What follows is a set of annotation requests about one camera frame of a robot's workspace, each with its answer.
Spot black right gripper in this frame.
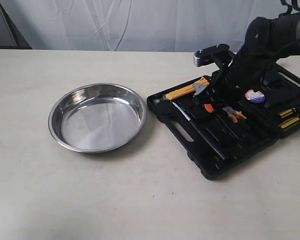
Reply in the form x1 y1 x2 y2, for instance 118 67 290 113
192 47 278 106

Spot black plastic case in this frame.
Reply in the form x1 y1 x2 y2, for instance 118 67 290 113
151 64 300 180

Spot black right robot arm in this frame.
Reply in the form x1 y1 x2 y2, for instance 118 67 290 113
192 0 300 107

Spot orange utility knife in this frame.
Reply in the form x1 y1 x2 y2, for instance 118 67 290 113
165 77 210 101

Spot upper yellow black screwdriver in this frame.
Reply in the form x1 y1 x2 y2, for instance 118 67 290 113
278 105 300 119

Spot yellow black screwdriver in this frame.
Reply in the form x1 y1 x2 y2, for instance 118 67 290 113
278 105 300 119
278 114 300 131

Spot lower yellow black screwdriver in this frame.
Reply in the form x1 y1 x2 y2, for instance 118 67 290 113
278 114 300 131

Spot white curtain backdrop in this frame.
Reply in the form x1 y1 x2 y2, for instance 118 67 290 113
1 0 287 52

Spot round steel pan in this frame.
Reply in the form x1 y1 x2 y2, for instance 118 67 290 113
47 83 147 154

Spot orange handled pliers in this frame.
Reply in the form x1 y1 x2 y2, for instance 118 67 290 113
222 106 247 124

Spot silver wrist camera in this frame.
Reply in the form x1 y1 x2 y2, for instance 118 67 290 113
193 43 233 68

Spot hammer with black handle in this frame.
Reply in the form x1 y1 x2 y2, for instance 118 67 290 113
146 95 231 164

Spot dark door frame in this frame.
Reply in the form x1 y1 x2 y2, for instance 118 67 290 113
0 3 32 50

